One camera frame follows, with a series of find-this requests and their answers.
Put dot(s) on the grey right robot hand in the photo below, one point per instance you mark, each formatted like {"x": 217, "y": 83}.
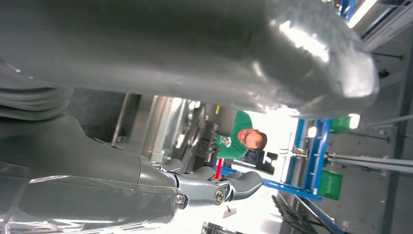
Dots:
{"x": 80, "y": 161}

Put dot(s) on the stainless steel work table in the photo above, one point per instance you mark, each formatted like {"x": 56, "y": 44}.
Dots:
{"x": 161, "y": 129}

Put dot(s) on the black ribbed box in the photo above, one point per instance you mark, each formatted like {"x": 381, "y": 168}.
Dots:
{"x": 206, "y": 148}
{"x": 211, "y": 130}

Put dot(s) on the small red pole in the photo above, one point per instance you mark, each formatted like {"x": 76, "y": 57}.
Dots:
{"x": 218, "y": 169}

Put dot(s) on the grey robot body shell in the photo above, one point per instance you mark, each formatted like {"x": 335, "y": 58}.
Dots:
{"x": 161, "y": 48}

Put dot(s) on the person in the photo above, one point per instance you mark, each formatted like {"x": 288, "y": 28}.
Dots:
{"x": 238, "y": 142}

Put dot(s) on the blue metal storage rack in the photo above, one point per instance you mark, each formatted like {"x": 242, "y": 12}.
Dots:
{"x": 317, "y": 151}

